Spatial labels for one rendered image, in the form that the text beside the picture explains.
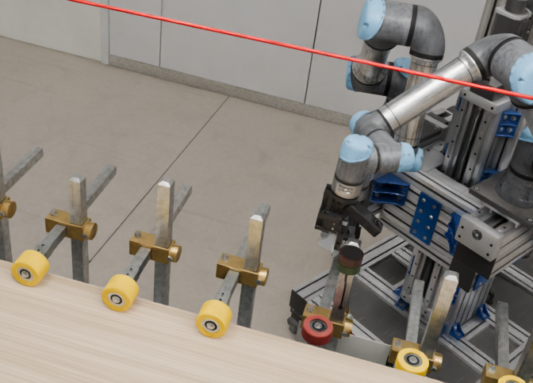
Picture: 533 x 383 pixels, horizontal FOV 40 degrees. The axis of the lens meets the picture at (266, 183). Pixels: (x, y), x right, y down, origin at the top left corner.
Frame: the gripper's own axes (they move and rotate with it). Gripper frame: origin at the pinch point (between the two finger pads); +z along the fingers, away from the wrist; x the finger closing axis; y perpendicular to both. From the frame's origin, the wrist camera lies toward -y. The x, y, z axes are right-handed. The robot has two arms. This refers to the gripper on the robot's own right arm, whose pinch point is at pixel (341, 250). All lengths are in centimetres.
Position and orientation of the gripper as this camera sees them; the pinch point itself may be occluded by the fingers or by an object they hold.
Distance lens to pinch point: 230.4
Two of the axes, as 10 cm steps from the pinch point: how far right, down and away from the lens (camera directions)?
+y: 2.6, -5.2, 8.1
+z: -1.1, 8.2, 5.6
